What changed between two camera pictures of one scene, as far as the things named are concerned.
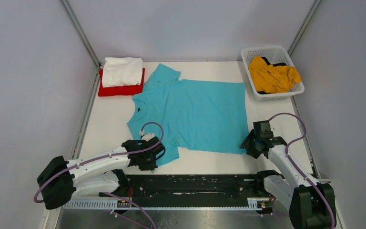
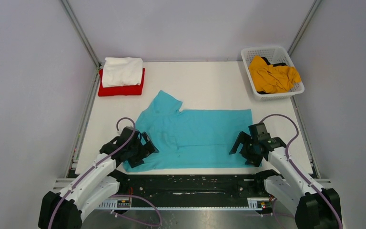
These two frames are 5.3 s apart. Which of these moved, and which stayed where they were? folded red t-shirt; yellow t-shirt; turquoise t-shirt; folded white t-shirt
Moved: turquoise t-shirt
Stayed: folded white t-shirt; folded red t-shirt; yellow t-shirt
